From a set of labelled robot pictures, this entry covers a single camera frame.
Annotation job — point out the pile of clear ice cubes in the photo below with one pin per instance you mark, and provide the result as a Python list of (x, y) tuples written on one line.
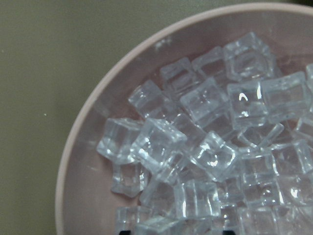
[(223, 147)]

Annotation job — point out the pink bowl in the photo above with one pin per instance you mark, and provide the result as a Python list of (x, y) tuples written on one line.
[(85, 204)]

